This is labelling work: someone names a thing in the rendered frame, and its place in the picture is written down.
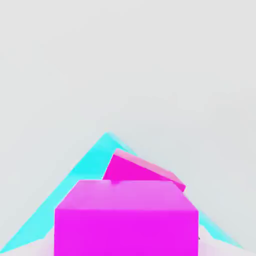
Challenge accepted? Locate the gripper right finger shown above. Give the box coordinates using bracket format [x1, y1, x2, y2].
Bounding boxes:
[198, 224, 256, 256]

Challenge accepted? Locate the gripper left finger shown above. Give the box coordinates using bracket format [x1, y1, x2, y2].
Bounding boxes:
[0, 228, 55, 256]

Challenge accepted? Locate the small magenta cube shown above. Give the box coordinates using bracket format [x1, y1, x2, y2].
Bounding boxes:
[53, 179, 200, 256]

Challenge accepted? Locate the small pink cube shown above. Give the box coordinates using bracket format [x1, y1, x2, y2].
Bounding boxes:
[102, 147, 187, 193]

